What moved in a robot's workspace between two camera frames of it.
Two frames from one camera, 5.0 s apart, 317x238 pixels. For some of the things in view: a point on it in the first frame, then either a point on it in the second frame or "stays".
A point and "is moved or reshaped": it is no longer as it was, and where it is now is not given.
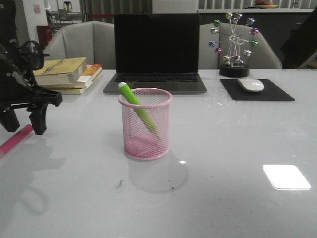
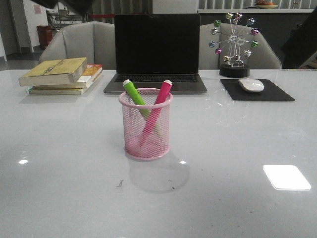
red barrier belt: (102, 15) stays
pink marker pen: (7, 146) -> (162, 97)
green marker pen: (138, 106) is moved or reshaped
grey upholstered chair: (95, 40) stays
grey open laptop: (159, 50) stays
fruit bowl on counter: (265, 4) stays
